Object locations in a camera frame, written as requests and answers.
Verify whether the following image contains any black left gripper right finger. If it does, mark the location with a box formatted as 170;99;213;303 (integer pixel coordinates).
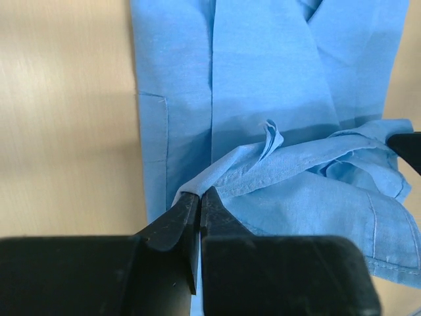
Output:
201;188;382;315

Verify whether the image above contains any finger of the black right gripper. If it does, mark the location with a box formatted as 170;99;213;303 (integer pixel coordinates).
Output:
387;132;421;175

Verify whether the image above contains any light blue shirt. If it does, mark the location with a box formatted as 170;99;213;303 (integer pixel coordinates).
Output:
130;0;421;316

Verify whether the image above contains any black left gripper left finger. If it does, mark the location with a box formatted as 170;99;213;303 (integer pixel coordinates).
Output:
1;194;200;315

